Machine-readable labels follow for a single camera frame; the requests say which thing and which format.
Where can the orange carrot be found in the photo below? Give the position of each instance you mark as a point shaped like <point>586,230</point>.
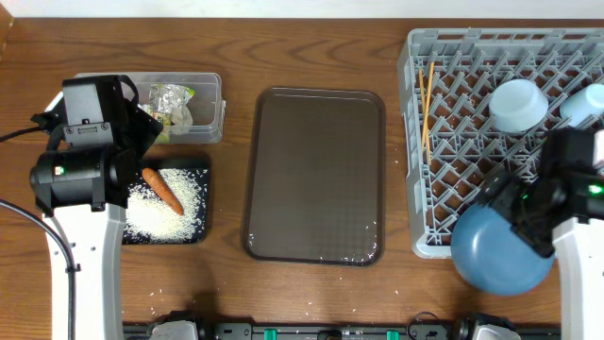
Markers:
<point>162,190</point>

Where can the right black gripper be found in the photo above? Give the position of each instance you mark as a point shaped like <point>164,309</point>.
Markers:
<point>542,239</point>

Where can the wooden chopstick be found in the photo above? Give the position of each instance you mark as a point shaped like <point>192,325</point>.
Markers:
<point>423,88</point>
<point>427,104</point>

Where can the dark brown serving tray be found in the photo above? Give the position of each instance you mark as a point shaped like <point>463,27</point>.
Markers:
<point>315,192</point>

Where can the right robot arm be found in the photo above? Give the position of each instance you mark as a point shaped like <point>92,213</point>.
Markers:
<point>573,155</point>

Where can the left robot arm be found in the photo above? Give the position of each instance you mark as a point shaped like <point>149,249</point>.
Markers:
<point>85,251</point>

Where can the grey dishwasher rack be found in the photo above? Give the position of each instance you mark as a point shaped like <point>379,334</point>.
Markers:
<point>469,63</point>

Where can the yellow silver snack wrapper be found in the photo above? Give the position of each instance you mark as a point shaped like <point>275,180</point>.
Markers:
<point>163,98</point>

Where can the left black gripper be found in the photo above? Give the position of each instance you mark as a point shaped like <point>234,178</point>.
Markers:
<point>142,127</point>

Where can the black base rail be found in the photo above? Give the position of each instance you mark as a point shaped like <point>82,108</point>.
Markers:
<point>243,331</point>

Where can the white rice pile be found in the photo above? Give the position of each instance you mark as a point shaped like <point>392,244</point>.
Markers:
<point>149,220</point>

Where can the clear plastic bin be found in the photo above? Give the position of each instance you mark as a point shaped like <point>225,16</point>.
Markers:
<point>207,106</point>

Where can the light blue cup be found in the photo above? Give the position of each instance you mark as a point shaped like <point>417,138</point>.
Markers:
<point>583,104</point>

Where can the white paper napkin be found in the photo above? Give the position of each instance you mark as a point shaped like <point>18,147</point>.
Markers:
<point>182,120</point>

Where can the light blue bowl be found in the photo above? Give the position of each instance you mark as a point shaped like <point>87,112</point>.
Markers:
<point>517,105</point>

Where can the black plastic tray bin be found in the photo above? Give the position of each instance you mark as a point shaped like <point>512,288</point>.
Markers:
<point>157,164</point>

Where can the dark blue plate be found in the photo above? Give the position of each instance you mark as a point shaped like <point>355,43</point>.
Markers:
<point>492,258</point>

